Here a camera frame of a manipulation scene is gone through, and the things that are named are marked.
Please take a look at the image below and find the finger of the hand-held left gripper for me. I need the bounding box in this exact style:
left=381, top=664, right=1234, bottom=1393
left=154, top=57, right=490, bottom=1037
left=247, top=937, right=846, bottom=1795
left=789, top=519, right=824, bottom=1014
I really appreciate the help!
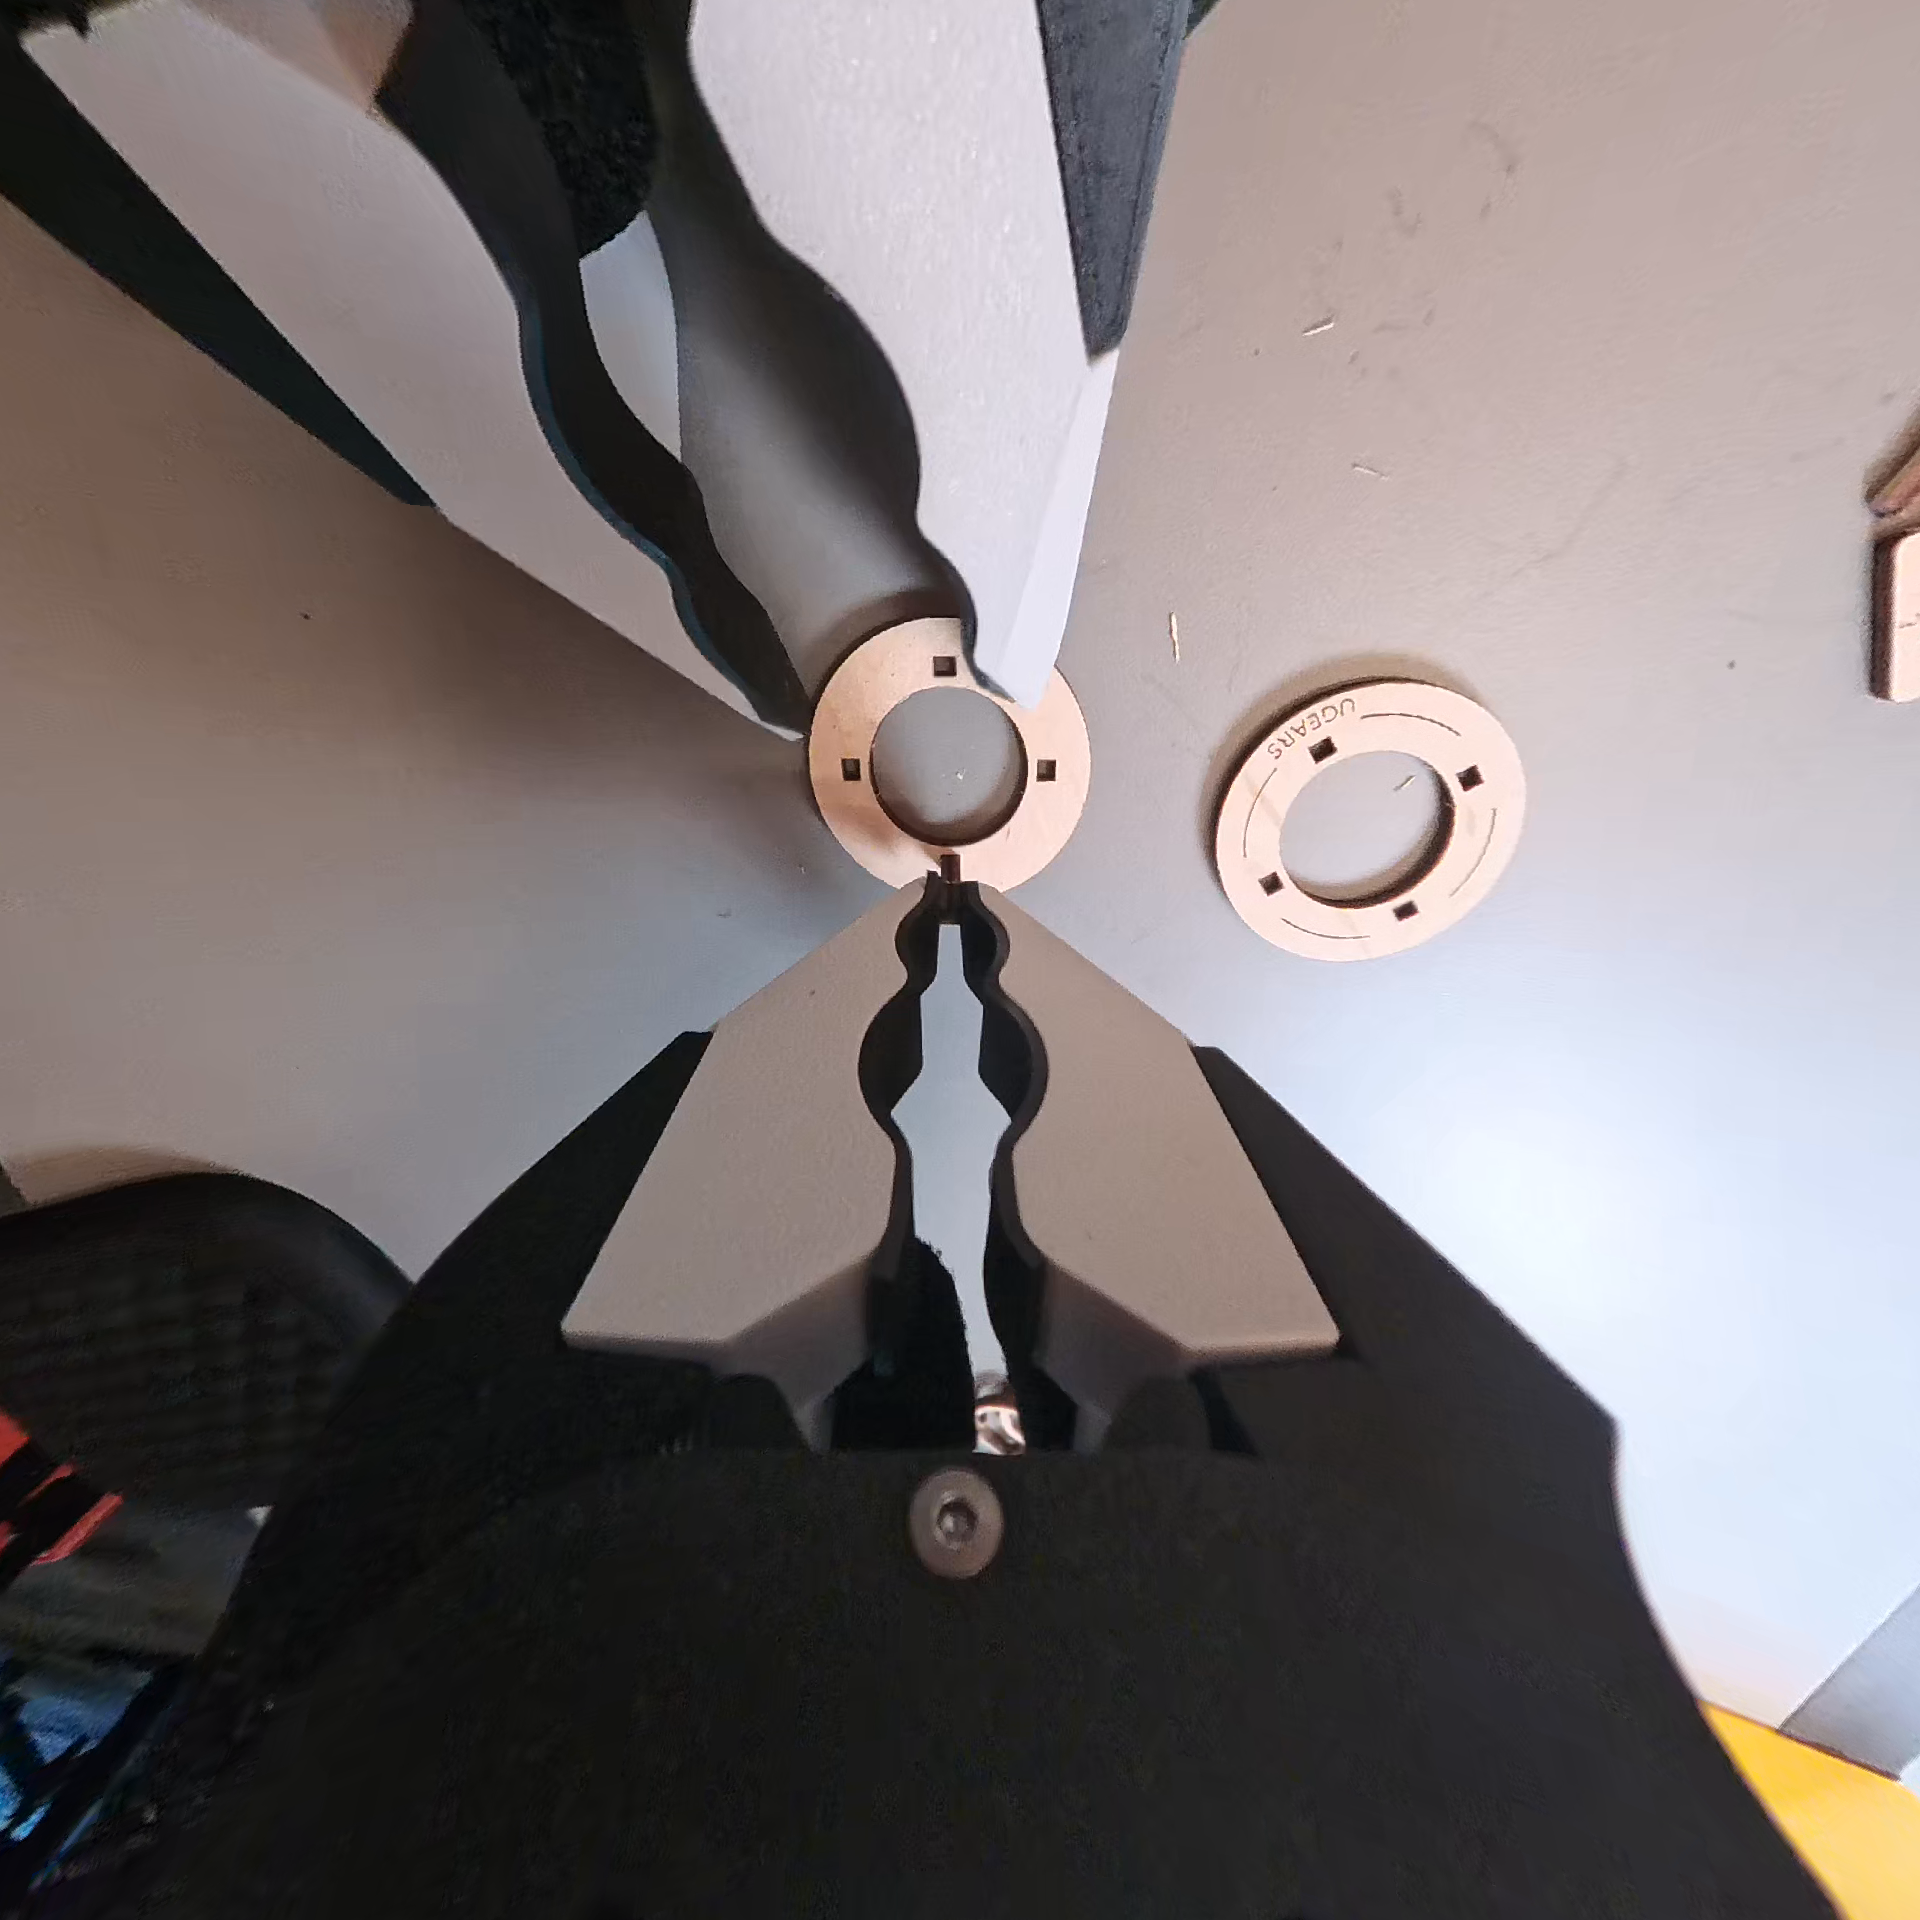
left=22, top=0, right=824, bottom=740
left=646, top=0, right=1122, bottom=711

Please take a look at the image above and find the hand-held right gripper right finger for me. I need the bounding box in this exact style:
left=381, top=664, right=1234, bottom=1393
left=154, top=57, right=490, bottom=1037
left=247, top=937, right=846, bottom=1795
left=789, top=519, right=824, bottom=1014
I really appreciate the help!
left=960, top=883, right=1341, bottom=1453

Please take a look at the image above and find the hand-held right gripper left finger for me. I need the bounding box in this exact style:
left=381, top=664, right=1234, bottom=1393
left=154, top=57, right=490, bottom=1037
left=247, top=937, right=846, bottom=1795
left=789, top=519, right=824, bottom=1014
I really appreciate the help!
left=563, top=883, right=973, bottom=1453

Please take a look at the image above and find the plain wooden ring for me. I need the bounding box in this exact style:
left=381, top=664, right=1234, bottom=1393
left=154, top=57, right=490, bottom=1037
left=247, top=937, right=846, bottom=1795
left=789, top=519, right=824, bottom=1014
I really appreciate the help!
left=807, top=617, right=1092, bottom=889

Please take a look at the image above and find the black mesh chair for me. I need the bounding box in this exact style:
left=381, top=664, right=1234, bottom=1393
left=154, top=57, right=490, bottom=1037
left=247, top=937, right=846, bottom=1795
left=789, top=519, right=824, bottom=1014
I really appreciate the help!
left=0, top=1173, right=418, bottom=1653

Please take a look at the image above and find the red and black object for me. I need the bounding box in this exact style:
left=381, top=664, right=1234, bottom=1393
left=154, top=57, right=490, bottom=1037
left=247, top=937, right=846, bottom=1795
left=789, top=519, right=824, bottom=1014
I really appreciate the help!
left=0, top=1411, right=125, bottom=1593

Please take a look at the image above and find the yellow object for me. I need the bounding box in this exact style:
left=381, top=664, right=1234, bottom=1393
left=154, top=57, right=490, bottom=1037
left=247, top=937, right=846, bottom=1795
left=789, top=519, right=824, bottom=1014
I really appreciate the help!
left=1703, top=1703, right=1920, bottom=1920

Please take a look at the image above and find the wooden puzzle piece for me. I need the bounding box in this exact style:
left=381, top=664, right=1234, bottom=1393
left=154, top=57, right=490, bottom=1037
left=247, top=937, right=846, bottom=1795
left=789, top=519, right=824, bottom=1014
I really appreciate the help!
left=1871, top=528, right=1920, bottom=704

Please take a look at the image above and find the engraved wooden ring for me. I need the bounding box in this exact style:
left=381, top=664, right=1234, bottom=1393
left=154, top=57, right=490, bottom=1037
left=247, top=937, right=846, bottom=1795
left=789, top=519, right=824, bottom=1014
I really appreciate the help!
left=1216, top=656, right=1530, bottom=961

